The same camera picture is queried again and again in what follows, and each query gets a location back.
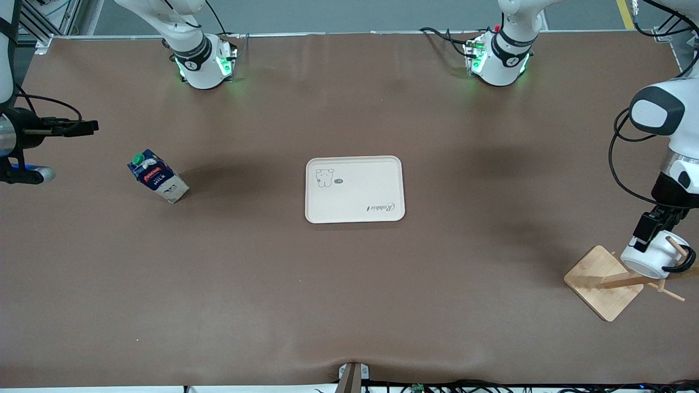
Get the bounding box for brown table cover mat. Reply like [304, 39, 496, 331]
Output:
[0, 32, 699, 389]

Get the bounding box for aluminium frame profile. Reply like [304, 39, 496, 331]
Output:
[16, 0, 82, 52]
[653, 0, 699, 77]

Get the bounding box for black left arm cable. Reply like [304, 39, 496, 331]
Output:
[609, 106, 664, 208]

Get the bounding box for black left arm base cables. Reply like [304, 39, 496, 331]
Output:
[419, 26, 473, 62]

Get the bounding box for blue milk carton green cap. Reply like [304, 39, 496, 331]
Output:
[128, 150, 190, 204]

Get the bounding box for white rectangular rabbit tray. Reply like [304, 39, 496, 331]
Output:
[305, 156, 406, 224]

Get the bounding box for wooden mug tree stand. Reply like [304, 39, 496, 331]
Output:
[564, 235, 699, 321]

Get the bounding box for black right arm base cable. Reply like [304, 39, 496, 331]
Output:
[205, 0, 244, 40]

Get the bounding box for white smiley face mug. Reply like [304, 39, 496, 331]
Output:
[620, 229, 697, 279]

